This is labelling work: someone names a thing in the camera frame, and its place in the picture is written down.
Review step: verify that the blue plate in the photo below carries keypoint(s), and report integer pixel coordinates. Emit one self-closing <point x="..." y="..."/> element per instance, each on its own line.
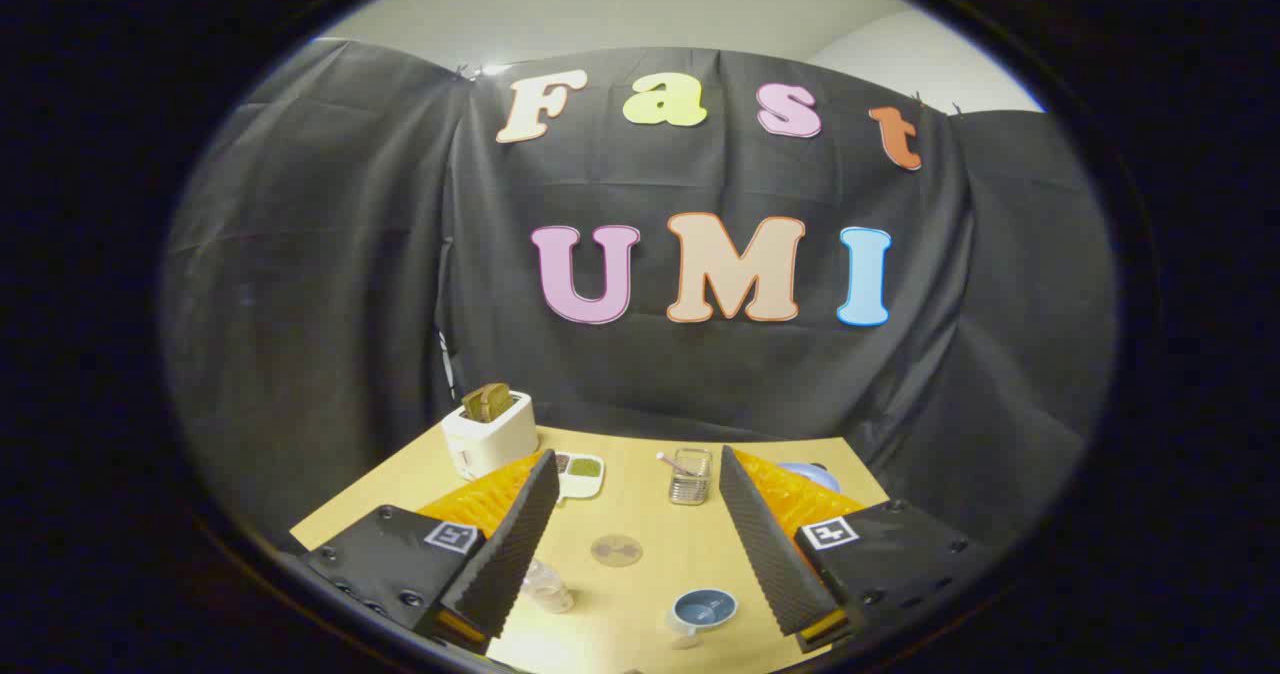
<point x="812" y="474"/>

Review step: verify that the clear plastic juice bottle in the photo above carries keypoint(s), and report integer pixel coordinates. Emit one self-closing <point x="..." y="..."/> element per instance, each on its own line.
<point x="548" y="589"/>

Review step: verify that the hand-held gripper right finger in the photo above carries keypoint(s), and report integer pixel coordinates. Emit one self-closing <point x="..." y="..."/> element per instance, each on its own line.
<point x="765" y="544"/>

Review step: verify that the brown bread slice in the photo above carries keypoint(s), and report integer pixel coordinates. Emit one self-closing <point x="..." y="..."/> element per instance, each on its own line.
<point x="487" y="402"/>

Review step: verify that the white divided dish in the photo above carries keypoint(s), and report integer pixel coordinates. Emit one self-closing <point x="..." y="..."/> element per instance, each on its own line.
<point x="583" y="474"/>

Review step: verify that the white toaster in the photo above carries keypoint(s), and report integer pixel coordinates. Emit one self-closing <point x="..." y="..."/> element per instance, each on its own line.
<point x="490" y="444"/>

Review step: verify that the black backdrop cloth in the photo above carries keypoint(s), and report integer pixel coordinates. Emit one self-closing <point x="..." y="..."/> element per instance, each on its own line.
<point x="350" y="254"/>

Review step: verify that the white cup with blue inside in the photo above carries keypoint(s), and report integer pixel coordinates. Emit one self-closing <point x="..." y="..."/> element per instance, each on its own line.
<point x="703" y="609"/>

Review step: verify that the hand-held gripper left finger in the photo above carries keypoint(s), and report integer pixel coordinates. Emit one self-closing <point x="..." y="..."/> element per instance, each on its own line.
<point x="520" y="534"/>

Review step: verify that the wooden table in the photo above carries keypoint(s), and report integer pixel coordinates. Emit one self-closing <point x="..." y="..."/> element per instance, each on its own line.
<point x="650" y="519"/>

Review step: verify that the clear glass jar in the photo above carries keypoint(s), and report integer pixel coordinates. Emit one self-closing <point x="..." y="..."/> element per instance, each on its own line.
<point x="692" y="486"/>

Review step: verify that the round grey coaster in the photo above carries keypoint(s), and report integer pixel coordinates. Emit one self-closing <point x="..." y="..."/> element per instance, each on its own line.
<point x="616" y="551"/>

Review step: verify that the pink-tipped stick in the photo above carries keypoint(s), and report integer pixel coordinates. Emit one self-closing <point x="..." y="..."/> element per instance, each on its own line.
<point x="670" y="461"/>

